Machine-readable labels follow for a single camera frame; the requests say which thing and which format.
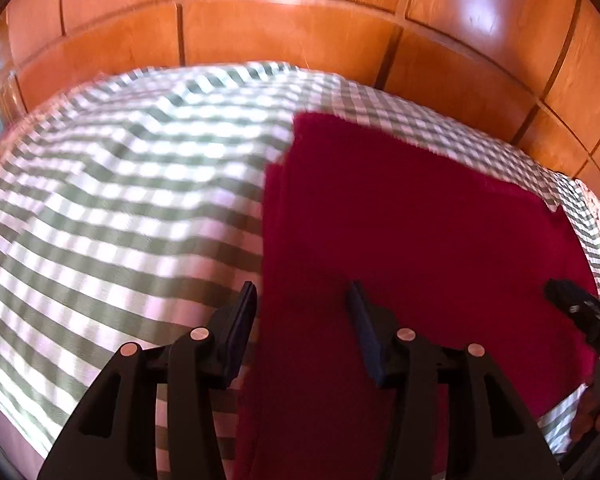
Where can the red embroidered sweater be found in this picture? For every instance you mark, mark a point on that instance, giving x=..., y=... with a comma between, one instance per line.
x=405, y=220

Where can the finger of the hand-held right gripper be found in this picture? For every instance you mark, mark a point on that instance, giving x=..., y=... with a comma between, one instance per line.
x=580, y=310

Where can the wooden panelled headboard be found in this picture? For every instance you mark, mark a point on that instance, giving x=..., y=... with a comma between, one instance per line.
x=280, y=30

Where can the green checked bed sheet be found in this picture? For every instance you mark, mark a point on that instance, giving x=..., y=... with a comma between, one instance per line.
x=105, y=200

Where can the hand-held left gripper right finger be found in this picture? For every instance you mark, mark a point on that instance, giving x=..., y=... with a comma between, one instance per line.
x=365, y=330

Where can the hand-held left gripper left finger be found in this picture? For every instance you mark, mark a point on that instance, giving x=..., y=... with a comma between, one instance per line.
x=237, y=330

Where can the person's right hand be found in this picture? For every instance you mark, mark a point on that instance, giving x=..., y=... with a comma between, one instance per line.
x=587, y=412

